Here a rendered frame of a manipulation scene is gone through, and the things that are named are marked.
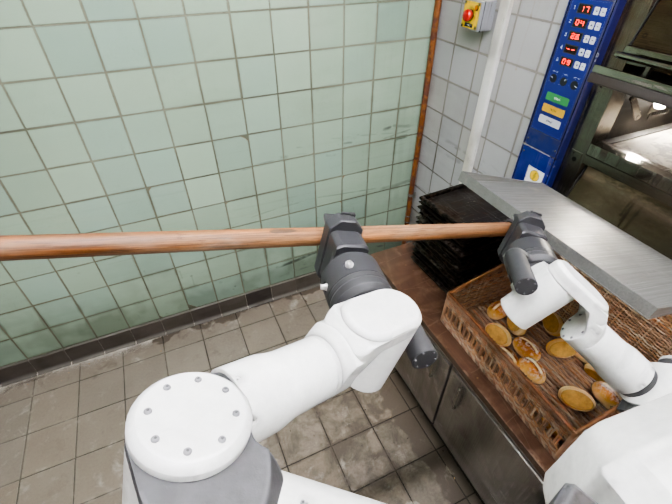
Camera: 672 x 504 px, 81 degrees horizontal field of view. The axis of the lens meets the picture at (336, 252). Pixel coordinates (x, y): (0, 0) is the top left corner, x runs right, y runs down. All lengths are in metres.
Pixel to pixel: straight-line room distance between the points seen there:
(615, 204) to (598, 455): 1.19
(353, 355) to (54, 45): 1.49
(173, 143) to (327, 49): 0.75
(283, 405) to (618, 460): 0.27
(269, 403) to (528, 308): 0.49
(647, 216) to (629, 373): 0.79
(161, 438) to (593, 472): 0.34
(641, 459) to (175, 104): 1.66
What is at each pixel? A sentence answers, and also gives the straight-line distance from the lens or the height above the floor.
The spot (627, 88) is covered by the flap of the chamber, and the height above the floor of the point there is 1.40.
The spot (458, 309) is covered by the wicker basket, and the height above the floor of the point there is 0.71.
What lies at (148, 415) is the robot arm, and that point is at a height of 1.49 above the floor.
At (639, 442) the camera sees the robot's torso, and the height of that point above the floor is 1.40.
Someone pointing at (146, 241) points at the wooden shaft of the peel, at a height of 1.41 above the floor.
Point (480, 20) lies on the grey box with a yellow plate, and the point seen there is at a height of 1.45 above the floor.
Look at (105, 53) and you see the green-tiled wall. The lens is 1.69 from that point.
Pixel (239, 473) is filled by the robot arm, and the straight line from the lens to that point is 0.28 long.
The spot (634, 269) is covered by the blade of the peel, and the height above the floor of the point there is 1.14.
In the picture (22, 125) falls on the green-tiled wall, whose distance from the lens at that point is 1.79.
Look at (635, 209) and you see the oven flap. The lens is 1.53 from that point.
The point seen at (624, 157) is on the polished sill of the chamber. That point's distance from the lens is 1.51.
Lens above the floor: 1.72
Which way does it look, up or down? 40 degrees down
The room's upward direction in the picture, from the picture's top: straight up
